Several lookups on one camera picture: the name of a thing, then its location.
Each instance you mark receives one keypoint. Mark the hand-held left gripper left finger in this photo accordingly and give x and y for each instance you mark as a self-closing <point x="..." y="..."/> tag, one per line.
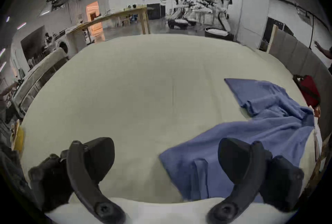
<point x="83" y="181"/>

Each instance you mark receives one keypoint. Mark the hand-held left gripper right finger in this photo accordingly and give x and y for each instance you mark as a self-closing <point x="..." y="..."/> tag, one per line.
<point x="249" y="179"/>

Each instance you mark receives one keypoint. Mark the blue shirt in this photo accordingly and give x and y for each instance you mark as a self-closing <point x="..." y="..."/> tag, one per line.
<point x="272" y="129"/>

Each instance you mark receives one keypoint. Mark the red bag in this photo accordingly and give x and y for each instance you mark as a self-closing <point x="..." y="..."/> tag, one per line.
<point x="310" y="90"/>

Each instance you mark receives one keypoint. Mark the bed with beige sheet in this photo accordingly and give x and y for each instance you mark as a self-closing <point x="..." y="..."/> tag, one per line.
<point x="145" y="93"/>

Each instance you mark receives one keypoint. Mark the bed with white mattress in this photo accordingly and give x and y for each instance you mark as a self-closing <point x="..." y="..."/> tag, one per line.
<point x="39" y="72"/>

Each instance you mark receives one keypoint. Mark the washing machine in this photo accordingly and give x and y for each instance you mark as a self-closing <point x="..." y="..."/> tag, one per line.
<point x="63" y="48"/>

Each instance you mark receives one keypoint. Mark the long wooden table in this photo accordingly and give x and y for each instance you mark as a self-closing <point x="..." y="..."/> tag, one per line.
<point x="122" y="14"/>

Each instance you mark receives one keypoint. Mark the white robot on wheeled base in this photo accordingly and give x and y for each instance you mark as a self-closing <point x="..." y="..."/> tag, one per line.
<point x="222" y="8"/>

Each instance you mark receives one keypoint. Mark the white robot with black arms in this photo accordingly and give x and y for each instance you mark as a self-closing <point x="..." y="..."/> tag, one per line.
<point x="182" y="17"/>

